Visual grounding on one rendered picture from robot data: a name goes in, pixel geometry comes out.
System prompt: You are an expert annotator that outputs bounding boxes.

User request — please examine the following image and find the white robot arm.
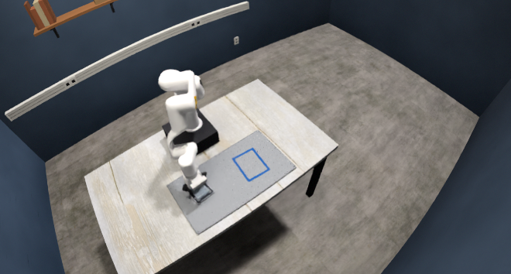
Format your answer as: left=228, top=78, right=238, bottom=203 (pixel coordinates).
left=159, top=70, right=207, bottom=190

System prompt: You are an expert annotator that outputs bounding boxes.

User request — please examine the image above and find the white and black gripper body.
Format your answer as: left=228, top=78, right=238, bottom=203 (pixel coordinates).
left=183, top=169, right=202, bottom=189

